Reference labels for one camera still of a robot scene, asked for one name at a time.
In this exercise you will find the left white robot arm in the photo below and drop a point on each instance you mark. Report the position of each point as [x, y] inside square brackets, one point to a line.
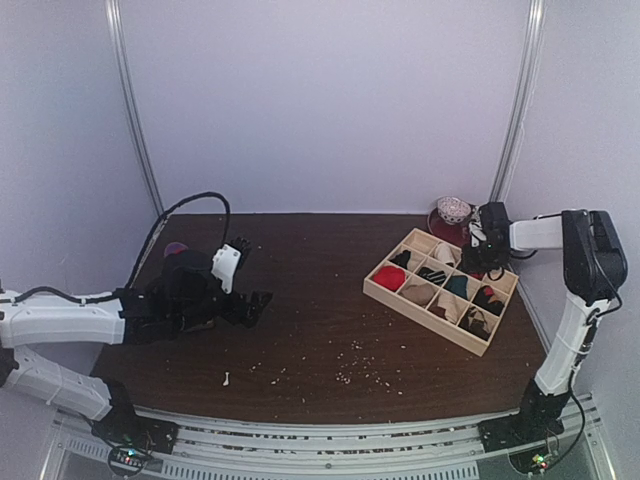
[192, 290]

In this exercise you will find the left aluminium frame post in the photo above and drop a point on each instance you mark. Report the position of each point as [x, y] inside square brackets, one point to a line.
[116, 30]

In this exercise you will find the tan sock roll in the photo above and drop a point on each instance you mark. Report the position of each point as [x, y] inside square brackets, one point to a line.
[419, 294]

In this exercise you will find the dark patterned sock roll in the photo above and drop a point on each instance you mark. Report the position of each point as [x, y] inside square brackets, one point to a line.
[487, 299]

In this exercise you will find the rolled red sock in box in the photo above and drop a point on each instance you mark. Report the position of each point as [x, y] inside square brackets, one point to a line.
[390, 277]

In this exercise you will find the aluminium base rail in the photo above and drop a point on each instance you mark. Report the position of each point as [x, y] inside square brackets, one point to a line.
[212, 448]

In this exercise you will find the teal sock roll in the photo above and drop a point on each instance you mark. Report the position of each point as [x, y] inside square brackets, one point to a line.
[458, 285]

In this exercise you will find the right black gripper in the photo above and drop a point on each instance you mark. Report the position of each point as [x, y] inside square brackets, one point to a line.
[482, 254]

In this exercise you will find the right aluminium frame post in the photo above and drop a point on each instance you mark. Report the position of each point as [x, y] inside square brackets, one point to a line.
[524, 91]

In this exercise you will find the purple orange striped sock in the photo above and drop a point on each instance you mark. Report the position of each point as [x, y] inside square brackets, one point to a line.
[174, 248]

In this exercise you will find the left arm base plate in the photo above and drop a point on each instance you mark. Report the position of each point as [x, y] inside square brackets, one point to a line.
[143, 434]

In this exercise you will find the patterned white bowl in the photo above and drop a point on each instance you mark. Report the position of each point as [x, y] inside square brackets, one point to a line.
[453, 210]

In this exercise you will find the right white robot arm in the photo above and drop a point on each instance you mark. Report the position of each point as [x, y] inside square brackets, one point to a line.
[594, 267]

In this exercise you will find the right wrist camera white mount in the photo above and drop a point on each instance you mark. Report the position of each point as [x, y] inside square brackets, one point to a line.
[477, 235]

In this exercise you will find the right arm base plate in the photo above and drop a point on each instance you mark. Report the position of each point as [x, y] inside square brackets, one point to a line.
[515, 430]

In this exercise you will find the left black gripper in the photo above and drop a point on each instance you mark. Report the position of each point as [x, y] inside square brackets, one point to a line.
[235, 314]

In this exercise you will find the black white striped sock roll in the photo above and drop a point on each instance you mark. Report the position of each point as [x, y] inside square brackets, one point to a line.
[436, 277]

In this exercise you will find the cream sock with brown toe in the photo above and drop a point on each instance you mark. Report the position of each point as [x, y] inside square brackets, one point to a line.
[445, 255]

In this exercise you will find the wooden compartment organiser box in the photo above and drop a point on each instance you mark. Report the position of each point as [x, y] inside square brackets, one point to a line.
[422, 246]

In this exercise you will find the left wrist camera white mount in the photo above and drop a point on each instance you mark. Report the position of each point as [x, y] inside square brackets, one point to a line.
[224, 265]

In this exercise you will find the brown argyle sock roll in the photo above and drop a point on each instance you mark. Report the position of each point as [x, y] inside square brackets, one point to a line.
[475, 323]

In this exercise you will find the dark red round plate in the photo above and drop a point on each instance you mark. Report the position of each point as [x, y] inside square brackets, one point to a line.
[445, 230]

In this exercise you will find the black sock in box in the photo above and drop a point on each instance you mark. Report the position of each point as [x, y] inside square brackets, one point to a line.
[402, 259]

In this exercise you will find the aluminium frame post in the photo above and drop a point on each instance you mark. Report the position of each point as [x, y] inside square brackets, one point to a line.
[524, 91]
[116, 30]

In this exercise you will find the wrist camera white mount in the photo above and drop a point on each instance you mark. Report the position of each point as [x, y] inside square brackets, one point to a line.
[477, 235]
[224, 265]

